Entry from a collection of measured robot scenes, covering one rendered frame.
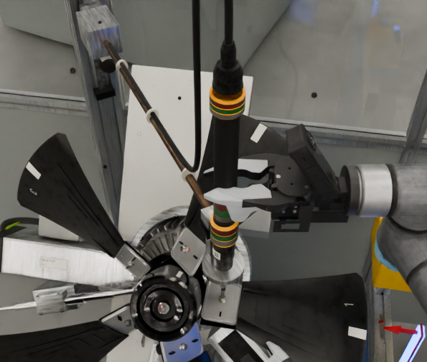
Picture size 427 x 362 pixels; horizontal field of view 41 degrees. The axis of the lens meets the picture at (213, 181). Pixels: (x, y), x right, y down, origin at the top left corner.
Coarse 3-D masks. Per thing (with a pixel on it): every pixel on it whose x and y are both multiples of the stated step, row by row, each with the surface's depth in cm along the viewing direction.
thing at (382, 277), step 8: (376, 224) 133; (376, 232) 132; (376, 264) 127; (376, 272) 126; (384, 272) 124; (392, 272) 124; (376, 280) 127; (384, 280) 126; (392, 280) 126; (400, 280) 125; (392, 288) 128; (400, 288) 127; (408, 288) 127
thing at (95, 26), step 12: (84, 12) 125; (96, 12) 125; (108, 12) 125; (84, 24) 122; (96, 24) 122; (108, 24) 122; (84, 36) 125; (96, 36) 121; (108, 36) 123; (120, 36) 124; (96, 48) 123; (120, 48) 126
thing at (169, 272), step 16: (160, 256) 108; (160, 272) 98; (176, 272) 99; (144, 288) 98; (160, 288) 98; (176, 288) 98; (192, 288) 98; (144, 304) 98; (176, 304) 97; (192, 304) 97; (144, 320) 99; (160, 320) 98; (176, 320) 98; (192, 320) 97; (160, 336) 98; (176, 336) 98
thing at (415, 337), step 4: (416, 328) 100; (420, 332) 99; (416, 336) 100; (420, 336) 98; (412, 340) 102; (416, 340) 99; (408, 344) 104; (412, 344) 102; (408, 348) 104; (412, 348) 102; (404, 352) 107; (408, 352) 104; (404, 356) 106; (408, 356) 104; (400, 360) 109; (404, 360) 106
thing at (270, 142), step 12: (240, 120) 102; (252, 120) 100; (240, 132) 101; (252, 132) 100; (264, 132) 98; (276, 132) 97; (240, 144) 100; (252, 144) 99; (264, 144) 98; (276, 144) 97; (204, 156) 106; (240, 156) 100; (204, 168) 105; (204, 180) 104; (204, 192) 103; (192, 204) 105; (192, 216) 103; (192, 228) 103; (204, 240) 99
